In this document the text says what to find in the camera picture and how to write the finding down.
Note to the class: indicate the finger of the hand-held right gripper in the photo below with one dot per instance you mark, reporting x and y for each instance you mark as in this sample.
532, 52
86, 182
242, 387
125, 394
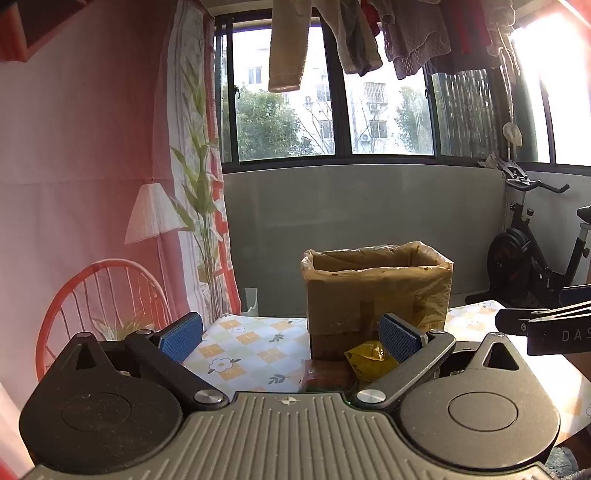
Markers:
577, 294
512, 321

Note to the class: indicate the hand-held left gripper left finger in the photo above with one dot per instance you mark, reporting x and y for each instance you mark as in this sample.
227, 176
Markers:
182, 336

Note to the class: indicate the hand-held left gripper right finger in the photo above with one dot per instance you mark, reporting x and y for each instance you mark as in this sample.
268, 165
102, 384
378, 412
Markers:
399, 340

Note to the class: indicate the yellow snack packet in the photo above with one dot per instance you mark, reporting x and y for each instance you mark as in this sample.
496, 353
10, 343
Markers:
367, 362

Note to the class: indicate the brown cardboard box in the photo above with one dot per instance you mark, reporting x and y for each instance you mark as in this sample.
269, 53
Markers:
369, 300

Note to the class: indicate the red-brown snack packet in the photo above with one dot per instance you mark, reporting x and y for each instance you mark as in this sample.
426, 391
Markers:
325, 374

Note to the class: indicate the black exercise bike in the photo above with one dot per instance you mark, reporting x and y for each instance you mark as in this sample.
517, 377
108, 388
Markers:
521, 258

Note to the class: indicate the floral checked tablecloth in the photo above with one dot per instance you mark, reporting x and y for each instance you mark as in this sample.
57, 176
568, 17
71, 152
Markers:
251, 344

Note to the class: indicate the white plastic container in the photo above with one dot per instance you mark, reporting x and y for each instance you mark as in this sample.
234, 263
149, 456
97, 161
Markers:
250, 302

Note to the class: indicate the white hanging object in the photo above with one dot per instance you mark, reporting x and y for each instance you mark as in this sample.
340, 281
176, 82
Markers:
512, 134

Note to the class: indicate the printed pink backdrop curtain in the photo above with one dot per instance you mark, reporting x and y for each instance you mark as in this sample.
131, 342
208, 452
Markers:
83, 184

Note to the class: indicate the brown lattice window screen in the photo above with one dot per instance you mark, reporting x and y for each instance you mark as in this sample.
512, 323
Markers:
466, 115

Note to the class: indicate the red hanging garment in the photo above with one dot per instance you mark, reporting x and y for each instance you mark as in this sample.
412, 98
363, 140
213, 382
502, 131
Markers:
466, 32

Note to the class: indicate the mauve knitted hanging garment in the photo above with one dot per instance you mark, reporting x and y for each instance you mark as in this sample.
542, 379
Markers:
415, 37

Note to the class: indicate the grey-brown hanging garment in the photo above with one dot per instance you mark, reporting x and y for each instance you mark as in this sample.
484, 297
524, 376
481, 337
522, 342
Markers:
353, 41

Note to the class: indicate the beige hanging sweater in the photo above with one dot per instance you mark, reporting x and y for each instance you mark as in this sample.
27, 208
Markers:
287, 46

